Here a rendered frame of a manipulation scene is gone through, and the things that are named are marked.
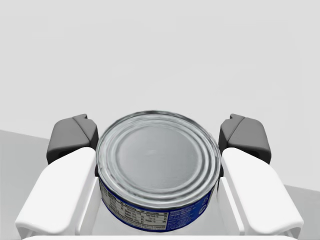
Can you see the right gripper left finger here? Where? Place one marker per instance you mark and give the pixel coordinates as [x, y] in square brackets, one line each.
[62, 180]

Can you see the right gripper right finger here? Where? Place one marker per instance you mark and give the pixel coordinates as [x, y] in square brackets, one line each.
[260, 180]

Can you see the blue can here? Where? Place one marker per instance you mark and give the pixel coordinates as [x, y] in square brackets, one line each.
[157, 160]

